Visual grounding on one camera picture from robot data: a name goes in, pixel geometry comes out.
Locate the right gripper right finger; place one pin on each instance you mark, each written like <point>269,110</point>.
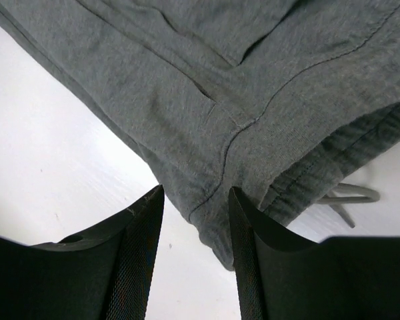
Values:
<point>282,275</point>

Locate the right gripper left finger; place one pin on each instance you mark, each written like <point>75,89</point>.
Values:
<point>102,272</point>

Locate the grey shorts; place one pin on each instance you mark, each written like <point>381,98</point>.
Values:
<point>282,99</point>

